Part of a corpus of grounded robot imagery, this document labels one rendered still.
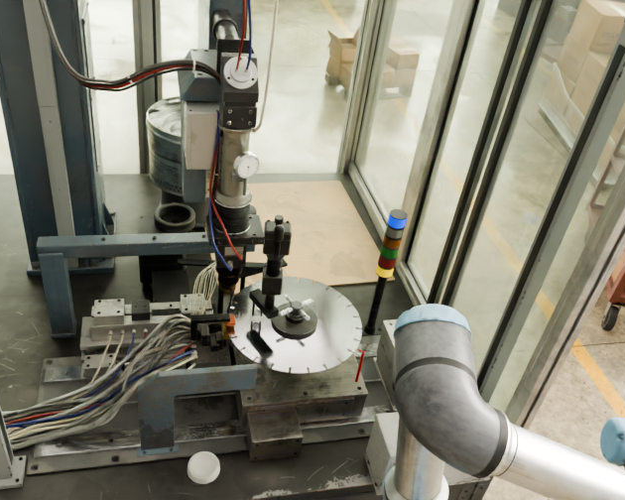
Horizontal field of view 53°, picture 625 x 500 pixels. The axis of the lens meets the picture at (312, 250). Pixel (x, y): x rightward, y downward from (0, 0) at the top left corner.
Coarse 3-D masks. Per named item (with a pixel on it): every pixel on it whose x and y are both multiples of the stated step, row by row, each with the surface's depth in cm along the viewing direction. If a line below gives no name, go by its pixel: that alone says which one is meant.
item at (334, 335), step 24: (288, 288) 161; (312, 288) 162; (240, 312) 151; (336, 312) 156; (240, 336) 145; (264, 336) 146; (288, 336) 147; (312, 336) 148; (336, 336) 149; (360, 336) 150; (264, 360) 140; (288, 360) 141; (312, 360) 142; (336, 360) 143
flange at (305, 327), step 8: (288, 304) 155; (312, 312) 153; (272, 320) 150; (280, 320) 149; (288, 320) 149; (296, 320) 148; (304, 320) 150; (312, 320) 151; (280, 328) 148; (288, 328) 148; (296, 328) 148; (304, 328) 148; (312, 328) 149; (296, 336) 147
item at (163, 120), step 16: (176, 96) 205; (160, 112) 200; (176, 112) 204; (160, 128) 193; (176, 128) 203; (160, 144) 189; (176, 144) 186; (160, 160) 193; (176, 160) 190; (160, 176) 196; (176, 176) 193; (208, 176) 194; (176, 192) 197; (208, 192) 198; (192, 208) 204
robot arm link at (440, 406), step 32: (416, 384) 84; (448, 384) 83; (416, 416) 83; (448, 416) 81; (480, 416) 82; (448, 448) 82; (480, 448) 81; (512, 448) 83; (544, 448) 85; (512, 480) 84; (544, 480) 84; (576, 480) 85; (608, 480) 86
